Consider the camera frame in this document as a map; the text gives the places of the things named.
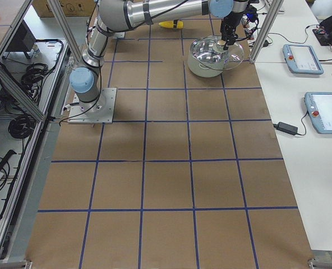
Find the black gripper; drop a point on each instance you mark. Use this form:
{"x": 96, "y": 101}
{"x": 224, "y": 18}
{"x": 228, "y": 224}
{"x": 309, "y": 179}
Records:
{"x": 231, "y": 17}

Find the glass pot lid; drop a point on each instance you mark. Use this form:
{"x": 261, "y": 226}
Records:
{"x": 236, "y": 55}

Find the yellow corn cob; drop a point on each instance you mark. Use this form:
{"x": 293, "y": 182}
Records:
{"x": 174, "y": 24}

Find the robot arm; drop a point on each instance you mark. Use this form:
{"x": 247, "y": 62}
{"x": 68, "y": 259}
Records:
{"x": 122, "y": 16}

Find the pale green cooking pot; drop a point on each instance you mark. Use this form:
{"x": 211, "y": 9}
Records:
{"x": 206, "y": 58}

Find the upper teach pendant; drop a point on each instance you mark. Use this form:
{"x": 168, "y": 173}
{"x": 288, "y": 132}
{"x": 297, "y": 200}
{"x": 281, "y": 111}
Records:
{"x": 302, "y": 59}

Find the teach pendant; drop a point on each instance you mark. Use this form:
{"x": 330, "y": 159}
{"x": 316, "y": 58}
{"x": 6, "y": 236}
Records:
{"x": 319, "y": 107}
{"x": 302, "y": 59}

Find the black power brick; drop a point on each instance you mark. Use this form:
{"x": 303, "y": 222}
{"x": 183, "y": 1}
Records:
{"x": 286, "y": 128}

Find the lower teach pendant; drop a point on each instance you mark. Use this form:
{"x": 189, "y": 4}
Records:
{"x": 319, "y": 107}

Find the cardboard box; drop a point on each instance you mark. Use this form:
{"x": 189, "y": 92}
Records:
{"x": 71, "y": 8}

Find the black monitor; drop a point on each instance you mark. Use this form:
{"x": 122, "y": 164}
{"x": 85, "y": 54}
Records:
{"x": 23, "y": 40}

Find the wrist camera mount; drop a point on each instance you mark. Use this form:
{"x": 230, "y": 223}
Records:
{"x": 250, "y": 15}

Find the aluminium frame post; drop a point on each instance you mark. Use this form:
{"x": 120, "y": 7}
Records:
{"x": 265, "y": 28}

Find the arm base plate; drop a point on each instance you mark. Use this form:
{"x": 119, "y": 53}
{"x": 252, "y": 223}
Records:
{"x": 101, "y": 112}

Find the aluminium frame rail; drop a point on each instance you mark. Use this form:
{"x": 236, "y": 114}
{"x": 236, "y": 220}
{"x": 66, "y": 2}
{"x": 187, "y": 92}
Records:
{"x": 32, "y": 94}

